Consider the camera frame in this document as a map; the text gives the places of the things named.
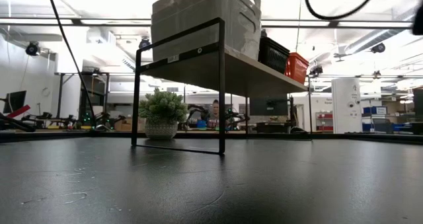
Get black mesh plastic basket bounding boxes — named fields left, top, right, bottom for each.
left=258, top=36, right=291, bottom=75

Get red bin shelf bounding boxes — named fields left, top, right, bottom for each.
left=315, top=111, right=334, bottom=132

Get black metal wooden shelf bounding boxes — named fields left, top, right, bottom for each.
left=131, top=17, right=313, bottom=155

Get blue storage bins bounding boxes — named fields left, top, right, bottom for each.
left=362, top=105, right=388, bottom=116

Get white round pillar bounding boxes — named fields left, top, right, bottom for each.
left=331, top=77, right=363, bottom=134

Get green potted artificial plant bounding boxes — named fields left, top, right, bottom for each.
left=138, top=88, right=188, bottom=141

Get black background rack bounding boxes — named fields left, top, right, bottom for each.
left=54, top=71, right=110, bottom=129

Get black overhead beam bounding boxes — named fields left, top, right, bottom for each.
left=0, top=17, right=423, bottom=30

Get black desk monitor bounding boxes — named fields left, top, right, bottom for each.
left=2, top=90, right=27, bottom=114

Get red and black bar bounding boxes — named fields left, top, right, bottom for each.
left=0, top=104, right=36, bottom=133

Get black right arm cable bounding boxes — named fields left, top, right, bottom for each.
left=303, top=0, right=377, bottom=20

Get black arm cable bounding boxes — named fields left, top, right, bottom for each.
left=45, top=0, right=97, bottom=130
left=303, top=0, right=377, bottom=20

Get black wall monitor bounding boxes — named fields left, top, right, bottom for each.
left=249, top=96, right=289, bottom=117

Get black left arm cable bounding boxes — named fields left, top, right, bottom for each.
left=45, top=0, right=97, bottom=130

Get black table frame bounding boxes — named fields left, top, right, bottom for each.
left=0, top=128, right=423, bottom=144

